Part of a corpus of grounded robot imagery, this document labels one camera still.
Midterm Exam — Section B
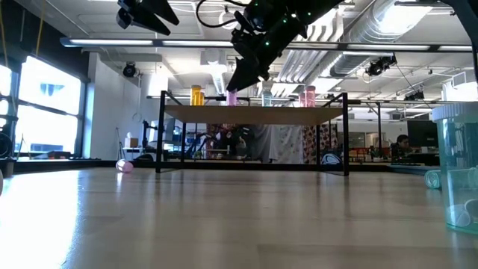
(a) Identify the white hanging cloth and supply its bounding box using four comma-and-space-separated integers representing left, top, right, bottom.
253, 124, 305, 164

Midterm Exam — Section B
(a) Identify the person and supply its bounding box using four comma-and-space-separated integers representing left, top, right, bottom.
220, 125, 255, 161
391, 134, 414, 162

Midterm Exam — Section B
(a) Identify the black ceiling camera cluster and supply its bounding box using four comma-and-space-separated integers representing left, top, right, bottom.
364, 55, 398, 78
403, 89, 426, 102

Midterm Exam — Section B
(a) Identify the black computer monitor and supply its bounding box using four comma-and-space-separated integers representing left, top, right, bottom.
406, 119, 440, 149

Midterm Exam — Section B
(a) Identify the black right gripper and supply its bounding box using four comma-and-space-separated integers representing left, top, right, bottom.
226, 22, 299, 93

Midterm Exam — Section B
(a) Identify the silver ventilation duct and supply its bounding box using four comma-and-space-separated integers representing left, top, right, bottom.
328, 0, 430, 78

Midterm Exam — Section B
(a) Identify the long ceiling light bar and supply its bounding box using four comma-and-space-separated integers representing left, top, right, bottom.
59, 36, 478, 53

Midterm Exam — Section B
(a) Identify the patterned hanging cloth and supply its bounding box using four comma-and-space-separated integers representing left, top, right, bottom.
302, 125, 339, 164

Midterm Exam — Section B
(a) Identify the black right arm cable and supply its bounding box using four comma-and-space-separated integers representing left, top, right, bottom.
196, 0, 247, 29

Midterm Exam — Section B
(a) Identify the small pink ball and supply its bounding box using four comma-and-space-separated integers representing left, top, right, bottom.
115, 158, 134, 174

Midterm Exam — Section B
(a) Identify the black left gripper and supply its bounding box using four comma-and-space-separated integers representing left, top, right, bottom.
116, 0, 180, 37

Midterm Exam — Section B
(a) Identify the wooden shelf black metal frame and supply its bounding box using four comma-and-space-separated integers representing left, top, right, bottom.
155, 90, 351, 177

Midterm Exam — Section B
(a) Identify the large bright window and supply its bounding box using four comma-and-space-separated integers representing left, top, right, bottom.
0, 55, 87, 160

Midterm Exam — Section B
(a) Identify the white hanging ring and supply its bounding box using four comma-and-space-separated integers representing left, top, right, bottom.
218, 9, 236, 31

